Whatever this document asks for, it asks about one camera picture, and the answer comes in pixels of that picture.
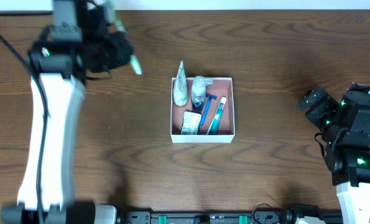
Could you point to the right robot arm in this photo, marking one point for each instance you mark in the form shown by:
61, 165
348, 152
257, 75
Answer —
344, 129

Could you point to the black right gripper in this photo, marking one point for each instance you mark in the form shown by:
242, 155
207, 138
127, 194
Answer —
311, 100

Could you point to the clear pump bottle blue liquid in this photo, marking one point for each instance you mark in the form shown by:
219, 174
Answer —
198, 92

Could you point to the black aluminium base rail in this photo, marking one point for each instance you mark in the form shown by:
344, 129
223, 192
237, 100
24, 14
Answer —
149, 217

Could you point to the white cosmetic tube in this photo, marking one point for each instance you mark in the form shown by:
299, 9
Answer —
180, 90

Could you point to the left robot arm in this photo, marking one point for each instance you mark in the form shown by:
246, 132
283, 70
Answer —
58, 79

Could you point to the white green toothbrush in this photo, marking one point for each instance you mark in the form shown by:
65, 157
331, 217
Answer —
135, 65

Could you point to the green white soap box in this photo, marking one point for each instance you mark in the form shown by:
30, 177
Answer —
191, 122

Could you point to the white pink-lined cardboard box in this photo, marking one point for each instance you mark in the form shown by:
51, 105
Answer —
221, 87

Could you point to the blue disposable razor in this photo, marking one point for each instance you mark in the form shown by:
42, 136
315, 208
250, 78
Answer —
206, 109

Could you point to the teal white toothpaste tube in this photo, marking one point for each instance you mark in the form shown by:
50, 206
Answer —
214, 127

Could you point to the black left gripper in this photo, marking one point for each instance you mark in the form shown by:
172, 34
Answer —
111, 50

